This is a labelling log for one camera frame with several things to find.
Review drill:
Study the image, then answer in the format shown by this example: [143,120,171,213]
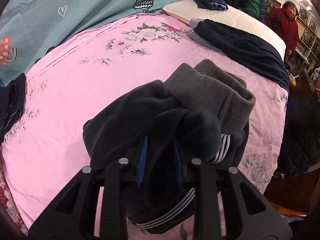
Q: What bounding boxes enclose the black track pants white stripes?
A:
[82,59,256,234]

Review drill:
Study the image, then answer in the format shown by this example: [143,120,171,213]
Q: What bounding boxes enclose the red floral rolled quilt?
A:
[1,168,28,236]

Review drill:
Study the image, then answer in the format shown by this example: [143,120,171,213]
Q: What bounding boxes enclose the pink floral bed sheet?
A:
[2,14,288,230]

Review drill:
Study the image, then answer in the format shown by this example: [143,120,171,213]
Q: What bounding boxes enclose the folded dark navy garment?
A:
[0,73,27,143]

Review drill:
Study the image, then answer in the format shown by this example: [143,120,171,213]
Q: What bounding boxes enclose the dark navy flat garment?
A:
[189,19,290,91]

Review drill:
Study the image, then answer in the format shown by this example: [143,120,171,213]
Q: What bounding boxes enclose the person in red jacket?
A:
[266,1,299,56]

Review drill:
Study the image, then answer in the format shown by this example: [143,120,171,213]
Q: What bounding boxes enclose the teal heart-print quilt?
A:
[1,0,182,86]

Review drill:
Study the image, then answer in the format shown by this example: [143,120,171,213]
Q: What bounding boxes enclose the white quilted pillow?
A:
[162,0,286,57]

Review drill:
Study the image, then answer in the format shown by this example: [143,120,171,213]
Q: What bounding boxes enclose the small navy folded cloth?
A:
[193,0,228,11]

